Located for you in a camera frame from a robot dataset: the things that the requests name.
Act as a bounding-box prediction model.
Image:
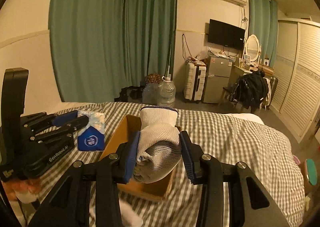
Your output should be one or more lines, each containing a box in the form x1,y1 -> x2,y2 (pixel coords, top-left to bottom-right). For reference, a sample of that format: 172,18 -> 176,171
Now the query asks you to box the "green lidded bin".
299,159 -> 318,195

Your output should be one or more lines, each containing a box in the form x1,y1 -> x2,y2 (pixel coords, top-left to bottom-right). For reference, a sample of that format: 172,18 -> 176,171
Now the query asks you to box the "green window curtain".
249,0 -> 278,67

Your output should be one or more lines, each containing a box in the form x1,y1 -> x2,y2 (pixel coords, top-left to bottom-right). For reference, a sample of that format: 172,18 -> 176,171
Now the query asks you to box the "grey checkered bed quilt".
39,103 -> 304,226

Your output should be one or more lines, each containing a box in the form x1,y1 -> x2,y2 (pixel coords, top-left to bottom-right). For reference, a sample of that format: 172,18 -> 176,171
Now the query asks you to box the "black wall television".
208,19 -> 245,51

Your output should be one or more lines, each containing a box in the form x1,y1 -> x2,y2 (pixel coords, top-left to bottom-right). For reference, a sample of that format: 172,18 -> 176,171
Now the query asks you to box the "blue tissue pack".
77,111 -> 105,152

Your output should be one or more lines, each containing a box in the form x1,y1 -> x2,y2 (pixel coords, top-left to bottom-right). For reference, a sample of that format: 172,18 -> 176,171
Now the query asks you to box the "grey white sock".
133,106 -> 181,177

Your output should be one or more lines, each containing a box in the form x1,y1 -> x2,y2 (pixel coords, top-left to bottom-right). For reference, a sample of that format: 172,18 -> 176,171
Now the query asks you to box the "white oval vanity mirror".
242,34 -> 261,62

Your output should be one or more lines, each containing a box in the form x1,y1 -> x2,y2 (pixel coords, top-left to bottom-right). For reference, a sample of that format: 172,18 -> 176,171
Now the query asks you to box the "large green curtain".
48,0 -> 177,103

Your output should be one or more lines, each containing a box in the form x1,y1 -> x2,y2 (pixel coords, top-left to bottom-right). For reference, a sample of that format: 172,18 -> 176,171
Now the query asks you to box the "white dressing table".
228,64 -> 274,86

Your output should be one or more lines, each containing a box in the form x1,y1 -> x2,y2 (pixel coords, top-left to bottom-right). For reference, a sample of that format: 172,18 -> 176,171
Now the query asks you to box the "chair with black clothes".
219,69 -> 278,114

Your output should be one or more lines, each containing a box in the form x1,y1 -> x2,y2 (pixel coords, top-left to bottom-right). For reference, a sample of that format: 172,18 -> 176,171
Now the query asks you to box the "white suitcase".
183,61 -> 206,102

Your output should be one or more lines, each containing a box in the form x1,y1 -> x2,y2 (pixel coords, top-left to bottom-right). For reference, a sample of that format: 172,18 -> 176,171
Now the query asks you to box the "brown cardboard box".
99,114 -> 176,202

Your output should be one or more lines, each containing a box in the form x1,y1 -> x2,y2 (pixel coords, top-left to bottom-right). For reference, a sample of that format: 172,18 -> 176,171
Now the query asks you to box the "large clear water jug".
157,76 -> 176,107

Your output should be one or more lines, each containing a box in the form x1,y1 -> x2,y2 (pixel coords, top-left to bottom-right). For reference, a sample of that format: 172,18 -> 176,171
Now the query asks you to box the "left hand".
2,178 -> 42,204

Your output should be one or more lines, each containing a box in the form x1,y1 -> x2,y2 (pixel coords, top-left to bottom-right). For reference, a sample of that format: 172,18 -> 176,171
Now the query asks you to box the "white louvered wardrobe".
271,18 -> 319,142

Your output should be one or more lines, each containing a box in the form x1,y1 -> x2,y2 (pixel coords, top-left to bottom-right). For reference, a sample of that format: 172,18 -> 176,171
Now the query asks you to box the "silver mini fridge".
202,55 -> 233,104

